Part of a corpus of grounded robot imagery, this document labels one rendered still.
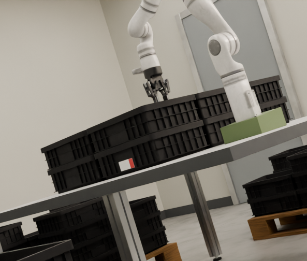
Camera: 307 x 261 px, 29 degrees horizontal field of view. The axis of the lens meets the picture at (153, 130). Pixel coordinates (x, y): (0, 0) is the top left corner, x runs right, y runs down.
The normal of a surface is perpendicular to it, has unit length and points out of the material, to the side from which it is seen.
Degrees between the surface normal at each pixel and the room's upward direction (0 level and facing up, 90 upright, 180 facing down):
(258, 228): 90
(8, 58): 90
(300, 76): 90
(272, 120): 90
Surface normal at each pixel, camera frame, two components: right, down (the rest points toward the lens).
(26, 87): 0.68, -0.24
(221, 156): -0.67, 0.18
